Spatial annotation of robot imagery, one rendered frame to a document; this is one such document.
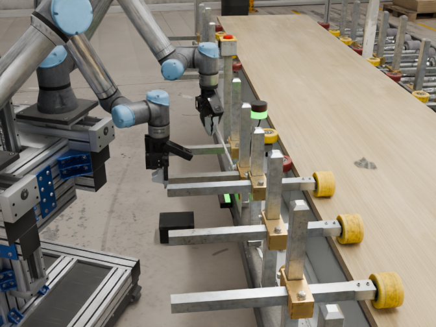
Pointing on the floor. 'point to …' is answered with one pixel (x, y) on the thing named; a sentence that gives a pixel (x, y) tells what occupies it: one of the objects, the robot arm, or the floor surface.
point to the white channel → (370, 28)
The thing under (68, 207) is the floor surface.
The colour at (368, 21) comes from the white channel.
